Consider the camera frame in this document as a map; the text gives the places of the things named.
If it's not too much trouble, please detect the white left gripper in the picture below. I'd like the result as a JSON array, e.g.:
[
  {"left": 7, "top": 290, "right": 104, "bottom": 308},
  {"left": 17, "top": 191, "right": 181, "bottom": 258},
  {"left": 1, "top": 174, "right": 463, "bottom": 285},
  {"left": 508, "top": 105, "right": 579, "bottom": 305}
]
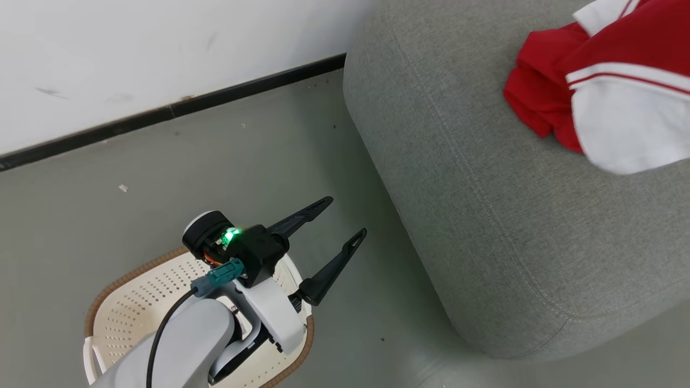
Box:
[{"left": 182, "top": 197, "right": 368, "bottom": 355}]

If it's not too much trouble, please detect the red and white clothing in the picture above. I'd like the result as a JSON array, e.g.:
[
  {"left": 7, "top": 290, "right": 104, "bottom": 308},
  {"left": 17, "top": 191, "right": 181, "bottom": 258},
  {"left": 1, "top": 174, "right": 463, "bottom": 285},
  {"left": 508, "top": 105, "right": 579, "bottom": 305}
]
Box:
[{"left": 503, "top": 0, "right": 690, "bottom": 176}]

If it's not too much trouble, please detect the grey fabric sofa seat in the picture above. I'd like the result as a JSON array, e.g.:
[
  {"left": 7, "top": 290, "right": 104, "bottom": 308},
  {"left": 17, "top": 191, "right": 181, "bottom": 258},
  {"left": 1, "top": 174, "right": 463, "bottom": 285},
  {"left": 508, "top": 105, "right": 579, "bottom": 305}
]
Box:
[{"left": 343, "top": 0, "right": 690, "bottom": 361}]

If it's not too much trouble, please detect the cream perforated laundry basket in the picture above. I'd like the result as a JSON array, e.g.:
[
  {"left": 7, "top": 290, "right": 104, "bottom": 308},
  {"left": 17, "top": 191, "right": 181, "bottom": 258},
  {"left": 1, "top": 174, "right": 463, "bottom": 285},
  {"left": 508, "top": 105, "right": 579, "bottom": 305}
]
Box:
[{"left": 82, "top": 245, "right": 315, "bottom": 388}]

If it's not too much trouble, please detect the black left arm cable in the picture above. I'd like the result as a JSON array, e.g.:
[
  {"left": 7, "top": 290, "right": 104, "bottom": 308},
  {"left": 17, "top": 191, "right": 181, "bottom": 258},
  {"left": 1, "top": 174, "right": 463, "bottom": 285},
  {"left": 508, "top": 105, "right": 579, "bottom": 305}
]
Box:
[{"left": 146, "top": 258, "right": 246, "bottom": 388}]

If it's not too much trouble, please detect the black wall baseboard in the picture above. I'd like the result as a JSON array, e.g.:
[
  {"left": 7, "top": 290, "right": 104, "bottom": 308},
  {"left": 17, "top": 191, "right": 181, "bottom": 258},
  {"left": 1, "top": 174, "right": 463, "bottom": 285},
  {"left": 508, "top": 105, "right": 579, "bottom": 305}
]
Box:
[{"left": 0, "top": 53, "right": 347, "bottom": 172}]

